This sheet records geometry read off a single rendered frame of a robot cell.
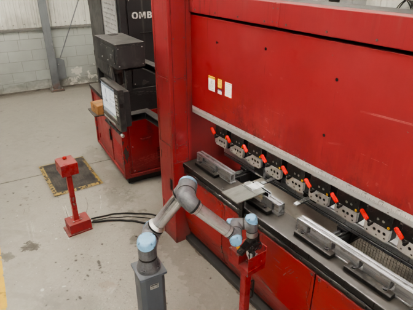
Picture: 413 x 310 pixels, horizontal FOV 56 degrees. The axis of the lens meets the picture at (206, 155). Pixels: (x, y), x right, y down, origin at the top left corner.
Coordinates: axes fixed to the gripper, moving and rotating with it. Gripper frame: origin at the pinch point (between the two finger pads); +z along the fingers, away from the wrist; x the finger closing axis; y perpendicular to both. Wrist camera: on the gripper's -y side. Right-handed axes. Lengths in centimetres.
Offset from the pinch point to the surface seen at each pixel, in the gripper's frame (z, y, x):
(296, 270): 8.2, 22.2, -20.9
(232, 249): -4.3, -5.2, 11.9
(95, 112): -27, 4, 258
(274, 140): -67, 41, 20
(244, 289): 27.6, -2.9, 2.6
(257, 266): 2.9, 2.0, -4.8
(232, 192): -24, 20, 40
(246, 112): -78, 43, 49
